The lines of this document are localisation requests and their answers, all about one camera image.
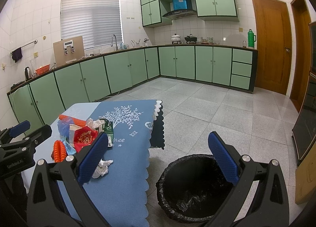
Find white tissue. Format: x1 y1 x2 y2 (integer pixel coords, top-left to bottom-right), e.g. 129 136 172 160
92 160 113 179

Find red gold paper bowl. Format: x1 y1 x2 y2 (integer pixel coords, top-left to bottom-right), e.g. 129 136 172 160
73 126 99 153

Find orange ribbed sponge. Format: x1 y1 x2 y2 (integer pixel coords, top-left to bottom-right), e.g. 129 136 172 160
51 140 68 163

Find blue plastic bag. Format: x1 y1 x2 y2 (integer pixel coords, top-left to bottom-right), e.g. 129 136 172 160
57 116 74 137

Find green white milk carton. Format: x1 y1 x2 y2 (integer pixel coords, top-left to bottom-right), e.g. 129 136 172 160
99 118 114 147

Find light blue milk carton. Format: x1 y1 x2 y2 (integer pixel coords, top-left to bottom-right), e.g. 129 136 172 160
60 136 76 155

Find grey white paper cup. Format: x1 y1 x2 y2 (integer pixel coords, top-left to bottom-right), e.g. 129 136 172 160
69 124 81 147

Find white plastic bag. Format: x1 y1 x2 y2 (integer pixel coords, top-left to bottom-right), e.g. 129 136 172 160
86 118 105 130

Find green lower kitchen cabinets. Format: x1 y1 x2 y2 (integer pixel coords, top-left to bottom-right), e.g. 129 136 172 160
8 45 258 130

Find black trash bin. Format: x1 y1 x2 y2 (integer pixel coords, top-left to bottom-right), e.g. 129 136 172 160
156 154 233 224

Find blue tree-print tablecloth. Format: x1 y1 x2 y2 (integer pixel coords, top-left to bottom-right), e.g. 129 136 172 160
57 99 166 227

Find cardboard box on floor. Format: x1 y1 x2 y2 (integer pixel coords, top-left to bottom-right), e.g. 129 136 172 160
295 151 316 204

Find steel electric kettle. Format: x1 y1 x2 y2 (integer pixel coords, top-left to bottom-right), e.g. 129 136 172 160
24 66 33 81

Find orange plastic basin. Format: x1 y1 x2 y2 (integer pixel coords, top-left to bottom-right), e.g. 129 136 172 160
35 64 50 76

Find black glass cabinet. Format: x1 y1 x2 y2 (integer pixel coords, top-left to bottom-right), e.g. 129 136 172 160
292 22 316 166

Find brown cardboard box on counter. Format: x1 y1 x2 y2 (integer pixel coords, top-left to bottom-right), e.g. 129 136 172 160
53 36 85 66

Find chrome sink faucet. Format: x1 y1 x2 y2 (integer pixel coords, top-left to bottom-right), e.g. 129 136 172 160
110 34 118 51

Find brown wooden door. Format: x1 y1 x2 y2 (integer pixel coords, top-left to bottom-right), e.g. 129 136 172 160
290 0 311 111
252 0 292 95

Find window blinds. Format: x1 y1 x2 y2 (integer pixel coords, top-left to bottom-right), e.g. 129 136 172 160
60 0 123 49

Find white cooking pot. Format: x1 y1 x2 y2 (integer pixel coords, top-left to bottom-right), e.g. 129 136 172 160
171 34 182 44

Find black wok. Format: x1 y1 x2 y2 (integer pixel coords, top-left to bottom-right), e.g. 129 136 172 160
185 34 197 44

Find green thermos bottle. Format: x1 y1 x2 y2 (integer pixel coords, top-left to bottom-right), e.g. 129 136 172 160
247 29 257 48

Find black range hood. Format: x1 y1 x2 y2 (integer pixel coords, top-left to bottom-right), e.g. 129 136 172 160
163 9 197 20

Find blue box on hood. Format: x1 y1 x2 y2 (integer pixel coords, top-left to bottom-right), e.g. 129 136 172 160
172 0 192 10

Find dark towel on rail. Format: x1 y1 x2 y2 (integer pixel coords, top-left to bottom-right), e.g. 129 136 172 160
11 47 23 63

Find chrome towel rail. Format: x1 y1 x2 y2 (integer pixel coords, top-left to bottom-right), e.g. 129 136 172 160
10 39 38 55

